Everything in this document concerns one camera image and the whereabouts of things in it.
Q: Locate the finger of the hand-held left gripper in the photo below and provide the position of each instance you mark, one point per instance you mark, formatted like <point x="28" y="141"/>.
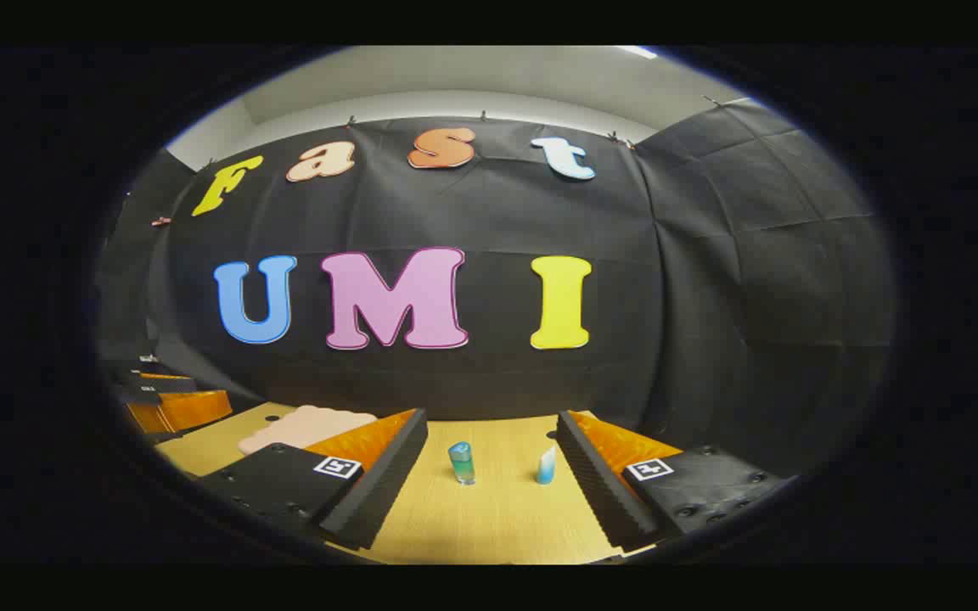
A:
<point x="158" y="384"/>
<point x="183" y="412"/>

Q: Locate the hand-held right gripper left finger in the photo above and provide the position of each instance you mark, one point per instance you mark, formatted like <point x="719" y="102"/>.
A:
<point x="387" y="475"/>

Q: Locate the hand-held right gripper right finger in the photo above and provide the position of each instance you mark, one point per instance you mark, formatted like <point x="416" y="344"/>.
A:
<point x="595" y="475"/>

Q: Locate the white blue tube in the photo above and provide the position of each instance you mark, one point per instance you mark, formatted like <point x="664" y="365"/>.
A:
<point x="546" y="467"/>

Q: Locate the blue glass bottle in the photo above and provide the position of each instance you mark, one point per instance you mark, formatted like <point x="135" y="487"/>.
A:
<point x="461" y="462"/>

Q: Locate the black backdrop cloth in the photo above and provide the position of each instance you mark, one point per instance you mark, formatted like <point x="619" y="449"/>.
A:
<point x="472" y="212"/>

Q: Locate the ceiling light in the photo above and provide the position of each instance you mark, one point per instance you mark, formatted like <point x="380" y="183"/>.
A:
<point x="637" y="51"/>

